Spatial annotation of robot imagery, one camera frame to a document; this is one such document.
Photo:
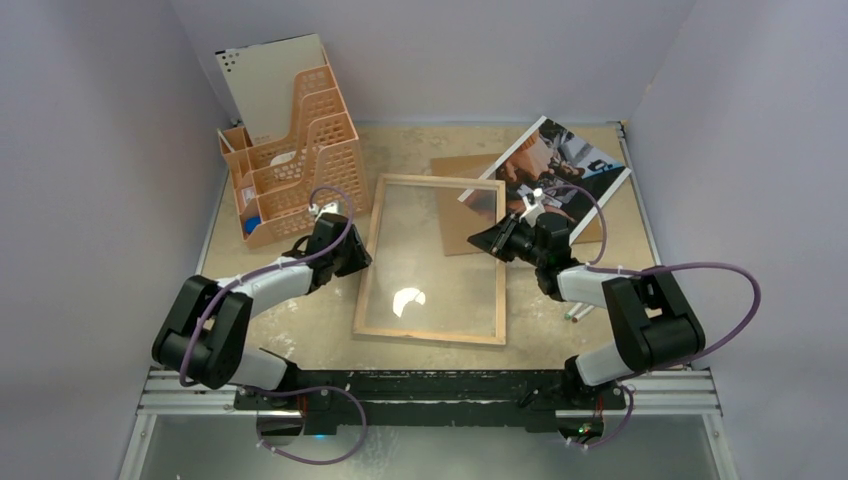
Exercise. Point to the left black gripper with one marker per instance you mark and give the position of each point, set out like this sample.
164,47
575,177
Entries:
359,259

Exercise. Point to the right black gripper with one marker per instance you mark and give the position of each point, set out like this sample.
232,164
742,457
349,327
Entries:
502,235

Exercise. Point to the brown cardboard backing board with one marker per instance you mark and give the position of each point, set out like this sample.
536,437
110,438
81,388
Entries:
457,221

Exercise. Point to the white wooden picture frame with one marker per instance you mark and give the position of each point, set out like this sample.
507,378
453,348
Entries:
472,198

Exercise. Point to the clear acrylic sheet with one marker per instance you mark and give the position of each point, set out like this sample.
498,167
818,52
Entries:
413,284

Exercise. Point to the printed photo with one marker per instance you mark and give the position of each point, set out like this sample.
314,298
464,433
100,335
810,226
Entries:
546,138

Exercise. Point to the orange plastic file organizer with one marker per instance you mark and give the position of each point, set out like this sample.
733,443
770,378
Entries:
276,180

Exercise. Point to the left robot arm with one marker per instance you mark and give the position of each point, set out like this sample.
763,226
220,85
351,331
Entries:
203,337

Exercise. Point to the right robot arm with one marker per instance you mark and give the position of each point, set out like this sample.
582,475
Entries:
651,320

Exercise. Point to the blue object in organizer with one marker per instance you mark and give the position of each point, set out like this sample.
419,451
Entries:
250,224

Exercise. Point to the green capped marker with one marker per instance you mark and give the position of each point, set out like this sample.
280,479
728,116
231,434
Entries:
573,311

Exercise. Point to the red capped marker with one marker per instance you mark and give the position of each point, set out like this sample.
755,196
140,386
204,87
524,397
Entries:
581,314

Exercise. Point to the beige perforated folder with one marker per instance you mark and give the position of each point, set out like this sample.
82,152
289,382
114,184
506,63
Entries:
260,79

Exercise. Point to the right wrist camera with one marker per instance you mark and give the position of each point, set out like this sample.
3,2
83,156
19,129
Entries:
533,207

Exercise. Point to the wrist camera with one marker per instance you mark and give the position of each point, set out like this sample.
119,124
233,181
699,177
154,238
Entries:
533,207
317,211

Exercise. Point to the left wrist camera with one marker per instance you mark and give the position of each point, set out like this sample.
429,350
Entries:
317,211

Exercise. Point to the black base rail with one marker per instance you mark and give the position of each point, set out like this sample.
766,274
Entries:
534,400

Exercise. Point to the aluminium table frame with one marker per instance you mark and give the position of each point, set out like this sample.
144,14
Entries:
675,431

